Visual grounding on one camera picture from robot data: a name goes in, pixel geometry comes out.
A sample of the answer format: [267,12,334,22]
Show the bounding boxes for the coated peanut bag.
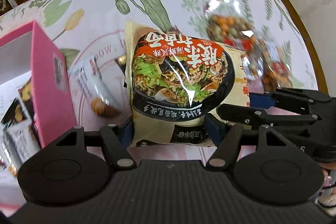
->
[204,0,293,92]

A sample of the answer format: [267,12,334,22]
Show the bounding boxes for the white snack packet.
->
[1,121,41,172]

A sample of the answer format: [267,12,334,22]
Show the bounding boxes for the black yellow snack packet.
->
[18,78,34,119]

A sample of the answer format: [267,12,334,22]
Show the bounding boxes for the floral bed sheet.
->
[0,0,320,214]

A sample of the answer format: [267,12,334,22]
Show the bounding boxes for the black cookie packet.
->
[1,98,26,126]

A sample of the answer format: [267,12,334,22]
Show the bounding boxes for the instant noodle bag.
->
[125,20,250,147]

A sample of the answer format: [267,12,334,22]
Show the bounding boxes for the pink storage box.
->
[1,21,77,147]

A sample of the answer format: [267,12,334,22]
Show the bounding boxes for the white wrapped snack bar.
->
[73,56,120,118]

